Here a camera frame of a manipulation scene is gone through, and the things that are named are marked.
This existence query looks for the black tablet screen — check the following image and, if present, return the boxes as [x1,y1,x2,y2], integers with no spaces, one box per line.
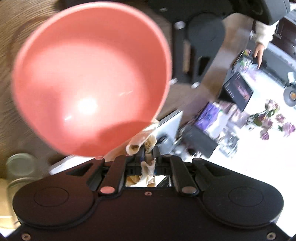
[218,72,253,111]

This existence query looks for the woman in white fluffy sweater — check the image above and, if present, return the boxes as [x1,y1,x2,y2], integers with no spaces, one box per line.
[253,21,278,68]

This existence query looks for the glass jar with lid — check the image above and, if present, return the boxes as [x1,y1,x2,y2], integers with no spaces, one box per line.
[6,153,42,229]

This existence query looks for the coral pink footed bowl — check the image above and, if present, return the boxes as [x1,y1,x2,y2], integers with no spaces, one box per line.
[11,1,172,157]

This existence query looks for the pink roses in vase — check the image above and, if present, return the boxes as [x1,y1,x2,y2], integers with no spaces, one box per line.
[246,99,295,141]

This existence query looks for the black power bank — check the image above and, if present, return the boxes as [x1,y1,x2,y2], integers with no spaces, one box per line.
[181,125,218,158]

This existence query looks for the brown paper towel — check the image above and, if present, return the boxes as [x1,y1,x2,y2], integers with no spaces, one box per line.
[125,119,159,187]

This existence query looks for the purple tissue pack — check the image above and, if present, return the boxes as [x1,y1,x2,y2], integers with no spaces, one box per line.
[194,103,221,132]

